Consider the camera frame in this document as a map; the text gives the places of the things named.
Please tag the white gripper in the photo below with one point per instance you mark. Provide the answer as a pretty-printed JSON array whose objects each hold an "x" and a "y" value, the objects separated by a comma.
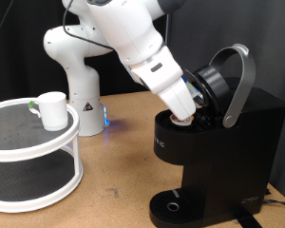
[{"x": 177, "y": 98}]

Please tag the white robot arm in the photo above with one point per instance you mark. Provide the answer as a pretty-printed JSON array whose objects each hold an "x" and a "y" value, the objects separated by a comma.
[{"x": 82, "y": 79}]

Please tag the black keurig coffee machine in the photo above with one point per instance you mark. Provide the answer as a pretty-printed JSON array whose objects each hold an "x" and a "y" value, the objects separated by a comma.
[{"x": 243, "y": 158}]

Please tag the black drip tray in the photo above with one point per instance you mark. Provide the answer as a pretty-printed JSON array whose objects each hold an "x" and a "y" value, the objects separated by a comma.
[{"x": 163, "y": 205}]

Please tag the black tape strip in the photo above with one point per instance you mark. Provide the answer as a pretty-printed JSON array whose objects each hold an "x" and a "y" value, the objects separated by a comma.
[{"x": 248, "y": 221}]

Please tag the white two-tier turntable shelf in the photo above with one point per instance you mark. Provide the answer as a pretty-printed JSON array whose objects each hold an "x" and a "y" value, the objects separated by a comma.
[{"x": 28, "y": 126}]

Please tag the wrist camera blue mount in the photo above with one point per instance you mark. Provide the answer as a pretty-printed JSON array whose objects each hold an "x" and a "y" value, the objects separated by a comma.
[{"x": 193, "y": 90}]

